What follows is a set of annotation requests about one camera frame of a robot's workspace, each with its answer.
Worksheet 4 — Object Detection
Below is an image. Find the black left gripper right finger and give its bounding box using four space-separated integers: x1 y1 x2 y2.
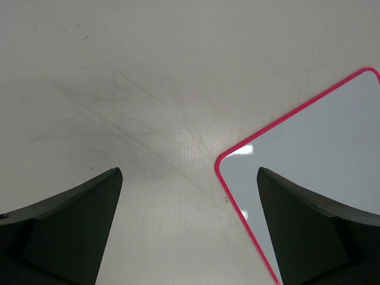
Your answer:
256 167 379 284

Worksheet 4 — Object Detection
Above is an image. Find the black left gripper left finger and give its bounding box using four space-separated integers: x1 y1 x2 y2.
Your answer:
1 167 123 284

